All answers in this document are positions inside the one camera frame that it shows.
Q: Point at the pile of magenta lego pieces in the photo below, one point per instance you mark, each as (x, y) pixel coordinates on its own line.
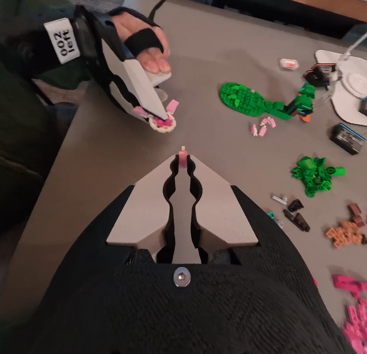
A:
(354, 325)

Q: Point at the black lego bar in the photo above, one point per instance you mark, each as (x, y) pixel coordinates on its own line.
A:
(288, 215)

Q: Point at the pink tan lego flower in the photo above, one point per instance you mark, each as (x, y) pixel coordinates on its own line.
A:
(163, 127)

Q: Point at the translucent lego piece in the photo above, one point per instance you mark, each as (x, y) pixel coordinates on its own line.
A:
(279, 222)

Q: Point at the white round stand base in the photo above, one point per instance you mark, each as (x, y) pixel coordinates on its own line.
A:
(352, 101)

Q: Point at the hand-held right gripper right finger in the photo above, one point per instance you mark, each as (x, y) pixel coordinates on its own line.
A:
(226, 213)

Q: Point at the light grey lego rod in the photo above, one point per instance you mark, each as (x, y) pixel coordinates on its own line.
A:
(279, 199)

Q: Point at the black lego slope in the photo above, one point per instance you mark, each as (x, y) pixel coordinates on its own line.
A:
(296, 206)

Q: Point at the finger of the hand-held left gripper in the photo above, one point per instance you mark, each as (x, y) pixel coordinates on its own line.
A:
(140, 81)
(122, 97)

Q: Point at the small white red-print packet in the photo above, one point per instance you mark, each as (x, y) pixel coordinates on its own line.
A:
(289, 64)

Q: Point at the green lego plant base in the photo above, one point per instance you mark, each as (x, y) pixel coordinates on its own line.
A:
(243, 98)

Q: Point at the wooden bench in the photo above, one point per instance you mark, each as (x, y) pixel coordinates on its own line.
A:
(329, 1)

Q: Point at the pile of green lego pieces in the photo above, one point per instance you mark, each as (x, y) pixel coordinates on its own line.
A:
(312, 176)

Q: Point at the person's left hand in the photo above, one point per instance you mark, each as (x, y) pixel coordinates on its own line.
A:
(154, 61)

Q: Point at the black red-edged device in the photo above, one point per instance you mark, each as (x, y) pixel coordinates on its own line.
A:
(321, 72)

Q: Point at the brown lego pieces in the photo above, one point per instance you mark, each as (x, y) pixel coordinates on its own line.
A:
(355, 212)

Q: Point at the person's dark green clothing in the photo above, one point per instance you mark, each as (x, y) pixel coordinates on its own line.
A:
(17, 130)

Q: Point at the pile of orange lego pieces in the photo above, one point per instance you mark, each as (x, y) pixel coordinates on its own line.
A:
(342, 235)

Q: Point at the dark brown lego slope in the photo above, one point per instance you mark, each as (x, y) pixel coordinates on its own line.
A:
(301, 222)

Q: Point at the black blue-striped battery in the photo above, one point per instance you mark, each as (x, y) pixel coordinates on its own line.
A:
(347, 138)

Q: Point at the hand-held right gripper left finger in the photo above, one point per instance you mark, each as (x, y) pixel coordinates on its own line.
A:
(137, 213)

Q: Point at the pink lego petal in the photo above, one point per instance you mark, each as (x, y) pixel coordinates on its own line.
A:
(253, 129)
(262, 131)
(182, 160)
(270, 122)

